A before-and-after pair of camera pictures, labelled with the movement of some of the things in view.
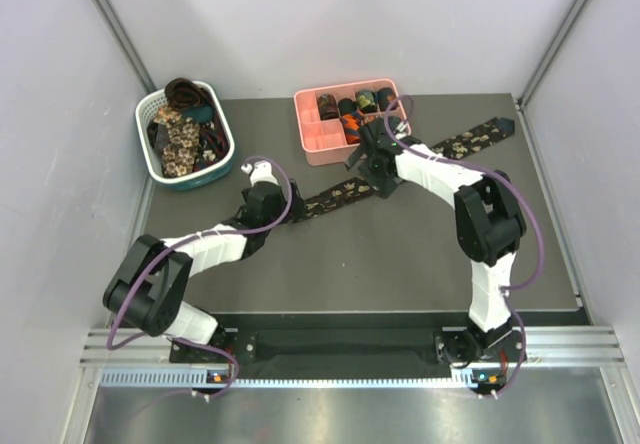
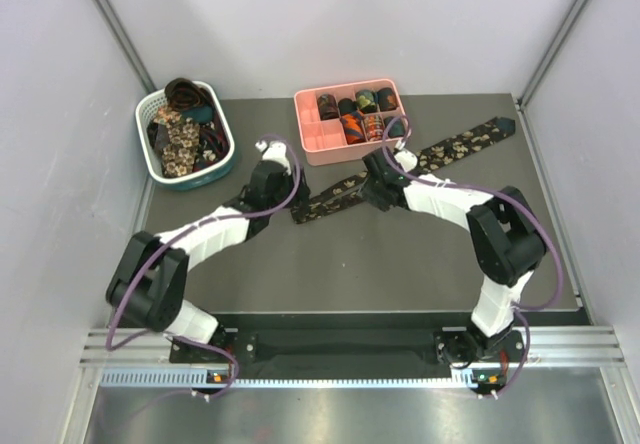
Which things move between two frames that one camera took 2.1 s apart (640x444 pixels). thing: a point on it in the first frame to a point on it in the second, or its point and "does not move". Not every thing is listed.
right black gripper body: x=382 y=183 to x=374 y=193
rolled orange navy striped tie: x=351 y=123 does not move
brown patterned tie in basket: x=182 y=94 does not move
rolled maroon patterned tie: x=327 y=107 does not move
